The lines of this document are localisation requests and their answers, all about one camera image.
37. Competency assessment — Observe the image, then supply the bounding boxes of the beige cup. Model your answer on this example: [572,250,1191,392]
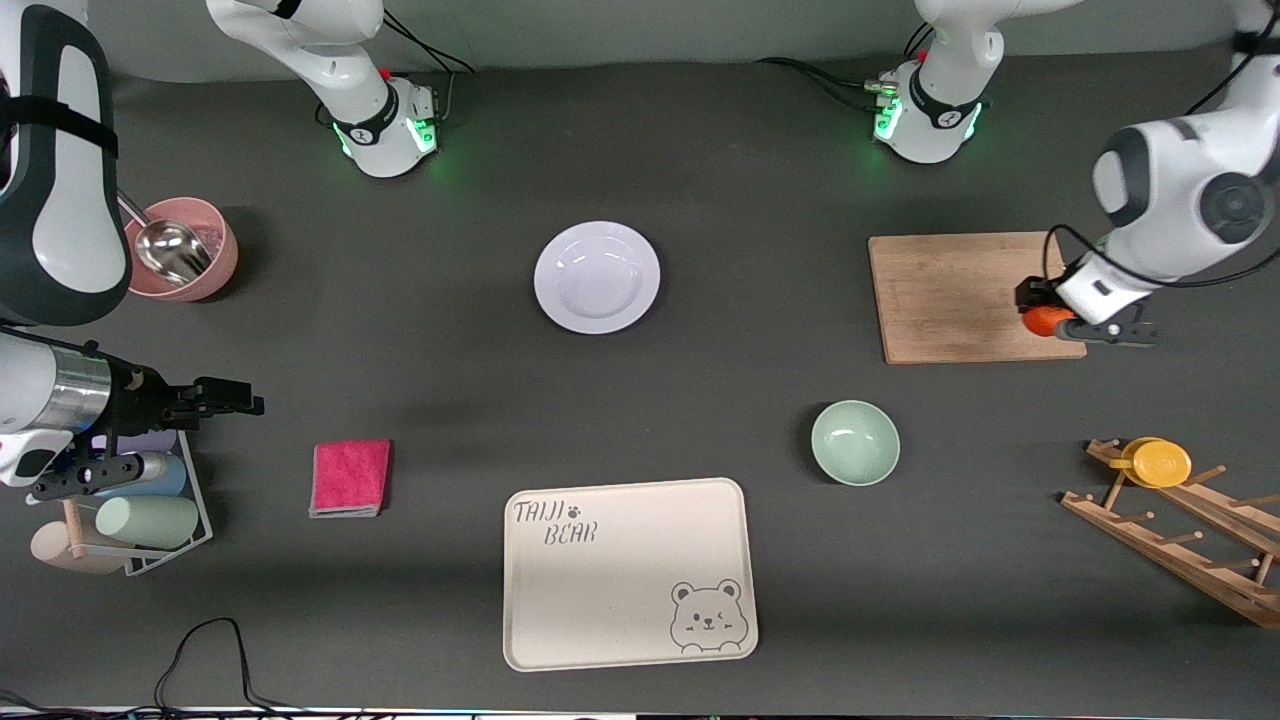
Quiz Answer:
[29,520,127,576]

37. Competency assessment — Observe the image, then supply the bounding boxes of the white round plate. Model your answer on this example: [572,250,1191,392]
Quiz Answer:
[533,220,663,336]

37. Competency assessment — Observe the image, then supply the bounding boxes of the black cable on table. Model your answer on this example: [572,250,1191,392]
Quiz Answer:
[153,616,303,714]

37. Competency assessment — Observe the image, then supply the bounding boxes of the white wire cup rack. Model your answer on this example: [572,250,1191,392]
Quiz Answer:
[60,428,215,579]

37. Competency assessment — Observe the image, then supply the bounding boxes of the metal scoop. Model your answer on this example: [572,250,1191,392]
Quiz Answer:
[117,189,215,287]

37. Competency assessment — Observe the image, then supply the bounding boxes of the wooden peg drying rack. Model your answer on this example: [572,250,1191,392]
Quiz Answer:
[1059,436,1280,630]

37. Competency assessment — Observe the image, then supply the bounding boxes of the green cup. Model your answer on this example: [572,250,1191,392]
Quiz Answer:
[94,495,201,551]

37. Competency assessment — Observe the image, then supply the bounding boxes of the black left arm base cables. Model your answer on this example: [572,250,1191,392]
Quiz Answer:
[753,18,938,113]

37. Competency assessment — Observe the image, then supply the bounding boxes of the orange fruit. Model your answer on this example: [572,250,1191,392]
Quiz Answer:
[1021,305,1077,339]

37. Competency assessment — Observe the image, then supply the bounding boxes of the pink bowl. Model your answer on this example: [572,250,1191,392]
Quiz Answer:
[123,195,241,304]

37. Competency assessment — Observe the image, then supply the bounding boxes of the purple cup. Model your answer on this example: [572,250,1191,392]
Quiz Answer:
[92,430,181,457]

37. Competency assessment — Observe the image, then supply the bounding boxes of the wooden cutting board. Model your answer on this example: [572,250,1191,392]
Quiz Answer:
[867,230,1090,367]

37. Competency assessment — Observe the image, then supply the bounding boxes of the cream tray with bear print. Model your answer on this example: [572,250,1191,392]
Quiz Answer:
[501,476,760,674]

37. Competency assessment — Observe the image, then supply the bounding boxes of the black right arm base cables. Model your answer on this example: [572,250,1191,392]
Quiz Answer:
[378,8,477,126]

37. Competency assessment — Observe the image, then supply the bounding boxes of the yellow cup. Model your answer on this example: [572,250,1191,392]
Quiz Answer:
[1107,436,1194,490]

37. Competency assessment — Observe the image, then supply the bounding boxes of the blue cup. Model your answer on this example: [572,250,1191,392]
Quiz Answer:
[93,451,190,500]

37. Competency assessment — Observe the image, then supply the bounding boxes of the folded pink cloth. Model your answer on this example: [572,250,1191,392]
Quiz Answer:
[308,438,394,520]

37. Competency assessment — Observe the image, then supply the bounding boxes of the black arm base cables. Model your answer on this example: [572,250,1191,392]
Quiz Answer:
[378,8,477,126]
[753,18,938,113]

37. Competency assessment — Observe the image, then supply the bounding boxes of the pale green bowl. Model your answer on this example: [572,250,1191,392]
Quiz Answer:
[809,399,902,489]

